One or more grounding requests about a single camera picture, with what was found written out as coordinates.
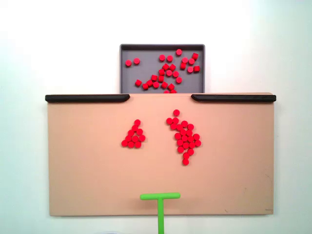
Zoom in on green T-shaped pusher tool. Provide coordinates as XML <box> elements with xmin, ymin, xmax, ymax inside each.
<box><xmin>139</xmin><ymin>192</ymin><xmax>181</xmax><ymax>234</ymax></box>

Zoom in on grey tray container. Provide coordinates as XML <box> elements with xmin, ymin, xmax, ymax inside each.
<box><xmin>119</xmin><ymin>43</ymin><xmax>206</xmax><ymax>94</ymax></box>

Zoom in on beige flat board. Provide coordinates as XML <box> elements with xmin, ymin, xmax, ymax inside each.
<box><xmin>46</xmin><ymin>92</ymin><xmax>275</xmax><ymax>217</ymax></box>

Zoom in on black edge rail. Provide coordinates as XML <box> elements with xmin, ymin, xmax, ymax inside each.
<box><xmin>45</xmin><ymin>94</ymin><xmax>131</xmax><ymax>103</ymax></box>
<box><xmin>191</xmin><ymin>94</ymin><xmax>277</xmax><ymax>103</ymax></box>

